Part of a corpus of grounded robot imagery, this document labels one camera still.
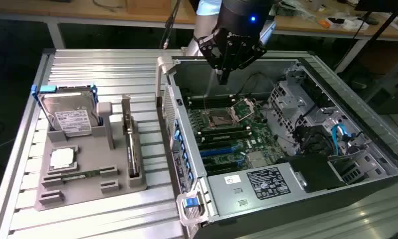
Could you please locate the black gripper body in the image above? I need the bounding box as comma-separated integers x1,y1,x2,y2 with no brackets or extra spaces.
214,0,277,43

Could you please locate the black graphics card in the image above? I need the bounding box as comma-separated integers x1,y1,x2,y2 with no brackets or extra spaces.
121,94,144,179

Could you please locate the blue expansion slot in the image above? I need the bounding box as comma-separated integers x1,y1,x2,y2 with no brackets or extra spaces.
200,146,238,157

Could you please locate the wooden desk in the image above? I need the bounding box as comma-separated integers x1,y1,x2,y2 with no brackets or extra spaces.
271,0,398,73
0,0,200,49

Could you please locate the metal socket cover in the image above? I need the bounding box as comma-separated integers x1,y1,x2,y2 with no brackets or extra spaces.
230,98,255,122

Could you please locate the silver metal disk bay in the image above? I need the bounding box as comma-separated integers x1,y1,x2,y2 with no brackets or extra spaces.
267,79,319,130

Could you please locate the CPU socket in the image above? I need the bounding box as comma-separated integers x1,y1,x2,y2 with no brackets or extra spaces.
206,108,236,126

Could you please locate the black installed RAM stick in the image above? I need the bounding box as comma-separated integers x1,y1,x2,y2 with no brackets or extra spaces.
200,130,247,143

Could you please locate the green motherboard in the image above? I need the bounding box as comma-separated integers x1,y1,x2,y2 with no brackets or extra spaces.
185,96,286,175

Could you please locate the black monitor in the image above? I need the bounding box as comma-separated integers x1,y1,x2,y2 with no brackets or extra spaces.
354,0,398,25

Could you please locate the silver chipset heatsink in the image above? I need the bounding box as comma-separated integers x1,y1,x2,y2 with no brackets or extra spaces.
246,151,273,168

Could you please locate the hard disk with blue carrier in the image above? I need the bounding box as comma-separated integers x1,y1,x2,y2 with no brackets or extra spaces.
30,84,104,137

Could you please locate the black plastic shroud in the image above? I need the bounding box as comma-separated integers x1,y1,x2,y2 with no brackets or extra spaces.
286,154,347,194

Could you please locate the grey parts rack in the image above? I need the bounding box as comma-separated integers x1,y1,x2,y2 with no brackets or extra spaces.
34,101,149,212

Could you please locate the grey power supply unit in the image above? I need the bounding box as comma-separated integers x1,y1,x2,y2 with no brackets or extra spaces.
206,164,307,217

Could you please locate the silver CPU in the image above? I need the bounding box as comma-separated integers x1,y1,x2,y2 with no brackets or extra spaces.
49,148,76,168

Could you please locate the green RAM stick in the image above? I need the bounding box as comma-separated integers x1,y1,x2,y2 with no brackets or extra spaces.
61,171,102,180

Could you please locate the black open PC case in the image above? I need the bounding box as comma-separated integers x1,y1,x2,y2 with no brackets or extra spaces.
156,56,398,239

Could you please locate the thin black hanging cable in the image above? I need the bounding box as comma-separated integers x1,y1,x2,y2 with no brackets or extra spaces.
158,0,182,49

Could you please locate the blue wire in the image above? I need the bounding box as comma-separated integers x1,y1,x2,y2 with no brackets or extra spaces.
330,123,349,155

